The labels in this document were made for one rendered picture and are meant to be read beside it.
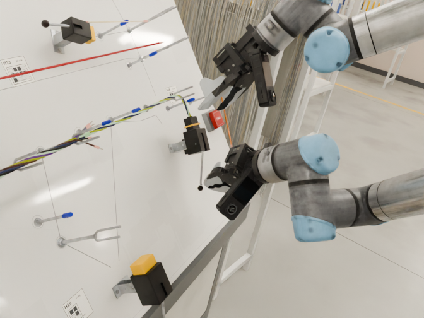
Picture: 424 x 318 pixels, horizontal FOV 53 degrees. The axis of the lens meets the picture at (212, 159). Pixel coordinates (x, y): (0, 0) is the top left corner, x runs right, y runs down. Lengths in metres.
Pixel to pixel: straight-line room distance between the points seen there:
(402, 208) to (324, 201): 0.13
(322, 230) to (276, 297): 1.60
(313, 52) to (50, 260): 0.56
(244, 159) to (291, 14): 0.31
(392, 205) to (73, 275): 0.56
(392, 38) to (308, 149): 0.23
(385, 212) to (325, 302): 1.68
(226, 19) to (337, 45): 1.04
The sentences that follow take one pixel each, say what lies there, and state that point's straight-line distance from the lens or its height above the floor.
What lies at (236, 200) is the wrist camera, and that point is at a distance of 0.88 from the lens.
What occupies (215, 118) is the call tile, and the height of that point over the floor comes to 1.12.
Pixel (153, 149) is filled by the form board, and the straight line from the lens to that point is 1.00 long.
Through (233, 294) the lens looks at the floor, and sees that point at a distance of 2.28.
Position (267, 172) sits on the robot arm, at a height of 1.18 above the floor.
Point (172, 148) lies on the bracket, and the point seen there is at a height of 1.09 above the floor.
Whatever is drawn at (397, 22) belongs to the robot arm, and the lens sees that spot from 0.76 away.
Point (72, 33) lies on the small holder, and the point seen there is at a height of 1.36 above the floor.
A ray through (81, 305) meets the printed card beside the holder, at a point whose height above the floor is 0.96.
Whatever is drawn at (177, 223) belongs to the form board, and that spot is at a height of 0.95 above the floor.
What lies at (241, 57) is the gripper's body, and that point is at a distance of 0.95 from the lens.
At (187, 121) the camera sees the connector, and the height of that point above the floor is 1.17.
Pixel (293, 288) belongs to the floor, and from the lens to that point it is 2.45.
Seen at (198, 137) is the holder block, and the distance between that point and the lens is 1.00.
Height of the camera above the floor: 1.54
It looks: 26 degrees down
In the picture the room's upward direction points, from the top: 13 degrees clockwise
